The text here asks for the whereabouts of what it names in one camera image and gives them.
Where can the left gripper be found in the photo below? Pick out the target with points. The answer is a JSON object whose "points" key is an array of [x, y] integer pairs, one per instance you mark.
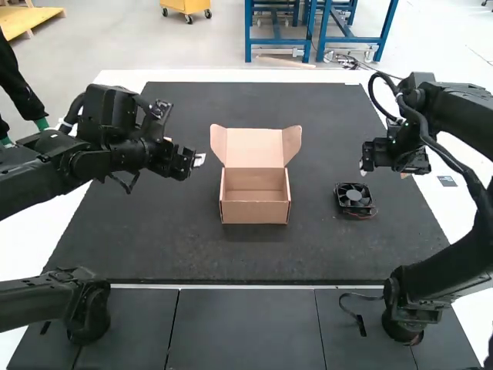
{"points": [[173, 160]]}

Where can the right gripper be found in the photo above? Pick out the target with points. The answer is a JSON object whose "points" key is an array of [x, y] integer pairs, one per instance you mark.
{"points": [[396, 158]]}

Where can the black square fan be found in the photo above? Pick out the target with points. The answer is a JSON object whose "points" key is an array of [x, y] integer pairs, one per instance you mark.
{"points": [[353, 196]]}

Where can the cardboard box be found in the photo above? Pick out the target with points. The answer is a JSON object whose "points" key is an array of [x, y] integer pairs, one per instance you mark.
{"points": [[254, 200]]}

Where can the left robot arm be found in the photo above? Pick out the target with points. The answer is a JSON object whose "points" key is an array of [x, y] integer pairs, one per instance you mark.
{"points": [[46, 169]]}

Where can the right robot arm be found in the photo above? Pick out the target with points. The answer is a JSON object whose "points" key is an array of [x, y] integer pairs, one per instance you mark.
{"points": [[462, 266]]}

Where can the small black label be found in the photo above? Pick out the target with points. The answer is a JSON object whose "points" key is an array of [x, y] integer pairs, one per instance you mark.
{"points": [[447, 181]]}

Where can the black mat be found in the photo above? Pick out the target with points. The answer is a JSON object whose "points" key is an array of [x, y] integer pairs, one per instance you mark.
{"points": [[154, 239]]}

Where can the brown cardboard tube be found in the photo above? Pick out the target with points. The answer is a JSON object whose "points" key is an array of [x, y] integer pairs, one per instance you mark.
{"points": [[285, 61]]}

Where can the yellow wheeled cart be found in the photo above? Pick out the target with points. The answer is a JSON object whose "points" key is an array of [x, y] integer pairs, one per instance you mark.
{"points": [[185, 5]]}

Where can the dark base panel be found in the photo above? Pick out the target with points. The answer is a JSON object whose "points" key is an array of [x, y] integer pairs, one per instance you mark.
{"points": [[346, 350], [246, 331], [135, 331]]}

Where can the person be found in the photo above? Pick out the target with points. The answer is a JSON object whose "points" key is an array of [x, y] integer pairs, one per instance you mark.
{"points": [[17, 85]]}

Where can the wooden pallet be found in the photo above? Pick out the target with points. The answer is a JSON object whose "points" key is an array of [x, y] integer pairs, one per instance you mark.
{"points": [[27, 15]]}

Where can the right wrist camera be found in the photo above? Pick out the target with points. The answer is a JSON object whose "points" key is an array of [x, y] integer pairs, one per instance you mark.
{"points": [[401, 131]]}

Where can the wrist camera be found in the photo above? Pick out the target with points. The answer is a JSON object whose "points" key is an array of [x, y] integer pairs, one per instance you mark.
{"points": [[401, 131], [161, 110]]}

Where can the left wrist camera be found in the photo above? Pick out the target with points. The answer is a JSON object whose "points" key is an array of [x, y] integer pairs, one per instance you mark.
{"points": [[161, 110]]}

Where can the blue metal frame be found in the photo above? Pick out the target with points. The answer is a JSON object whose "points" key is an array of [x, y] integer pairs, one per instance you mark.
{"points": [[348, 40], [277, 41]]}

